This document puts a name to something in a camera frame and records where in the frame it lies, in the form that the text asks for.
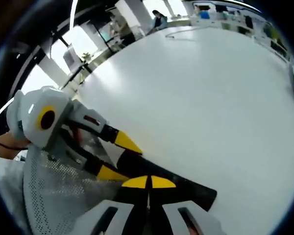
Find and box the black cable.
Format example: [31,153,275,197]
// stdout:
[0,137,29,150]

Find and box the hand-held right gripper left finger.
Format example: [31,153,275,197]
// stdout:
[73,175,149,235]

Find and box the grey table cable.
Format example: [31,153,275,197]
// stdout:
[165,26,204,40]

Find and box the person's left hand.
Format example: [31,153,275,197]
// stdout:
[0,132,30,160]

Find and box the black remote control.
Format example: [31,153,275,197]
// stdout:
[117,152,218,212]

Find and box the desktop monitor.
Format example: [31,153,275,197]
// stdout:
[63,47,77,70]

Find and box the large display on stand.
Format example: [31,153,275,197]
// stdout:
[94,21,121,53]

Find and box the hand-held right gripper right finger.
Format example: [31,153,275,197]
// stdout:
[149,175,226,235]

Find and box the white office counter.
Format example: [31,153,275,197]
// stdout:
[190,14,260,37]

